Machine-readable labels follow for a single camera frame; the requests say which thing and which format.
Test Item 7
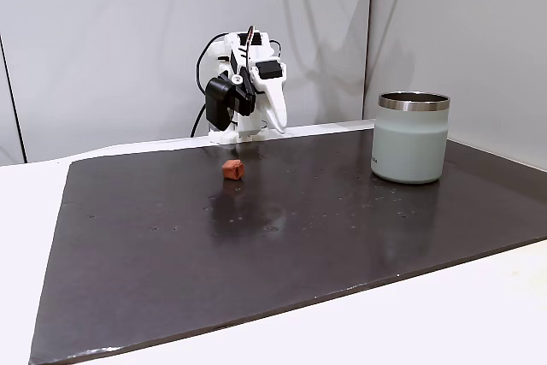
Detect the red cube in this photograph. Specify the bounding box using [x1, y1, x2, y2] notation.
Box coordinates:
[221, 158, 247, 181]

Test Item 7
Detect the pale green steel-rimmed cup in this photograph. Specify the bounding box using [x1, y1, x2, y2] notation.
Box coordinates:
[370, 91, 451, 185]

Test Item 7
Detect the dark brown table mat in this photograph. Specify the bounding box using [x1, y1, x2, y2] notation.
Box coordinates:
[28, 128, 547, 365]

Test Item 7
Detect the black camera box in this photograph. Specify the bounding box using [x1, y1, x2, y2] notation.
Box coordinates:
[204, 66, 258, 132]

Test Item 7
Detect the black camera cable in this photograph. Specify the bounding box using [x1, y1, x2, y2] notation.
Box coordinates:
[189, 32, 228, 138]

